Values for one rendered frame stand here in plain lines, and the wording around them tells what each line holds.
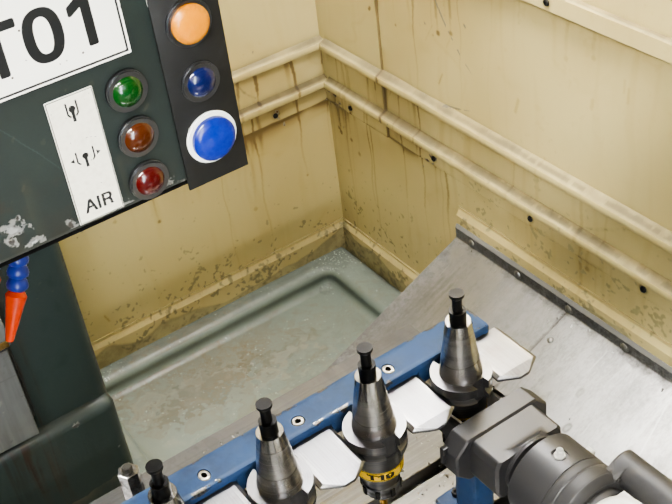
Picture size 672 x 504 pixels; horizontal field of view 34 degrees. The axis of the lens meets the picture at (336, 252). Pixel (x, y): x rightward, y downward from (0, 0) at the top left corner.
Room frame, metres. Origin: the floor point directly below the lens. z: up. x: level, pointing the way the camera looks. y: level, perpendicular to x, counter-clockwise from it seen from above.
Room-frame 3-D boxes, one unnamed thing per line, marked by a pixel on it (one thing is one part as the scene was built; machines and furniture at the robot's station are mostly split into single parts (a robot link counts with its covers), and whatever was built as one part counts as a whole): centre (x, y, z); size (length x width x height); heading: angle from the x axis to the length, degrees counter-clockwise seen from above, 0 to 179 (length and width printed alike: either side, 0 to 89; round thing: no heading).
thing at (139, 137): (0.59, 0.11, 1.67); 0.02 x 0.01 x 0.02; 120
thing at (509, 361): (0.84, -0.16, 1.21); 0.07 x 0.05 x 0.01; 30
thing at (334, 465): (0.73, 0.03, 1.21); 0.07 x 0.05 x 0.01; 30
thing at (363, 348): (0.76, -0.01, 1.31); 0.02 x 0.02 x 0.03
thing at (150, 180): (0.59, 0.11, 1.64); 0.02 x 0.01 x 0.02; 120
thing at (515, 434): (0.73, -0.16, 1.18); 0.13 x 0.12 x 0.10; 120
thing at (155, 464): (0.65, 0.18, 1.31); 0.02 x 0.02 x 0.03
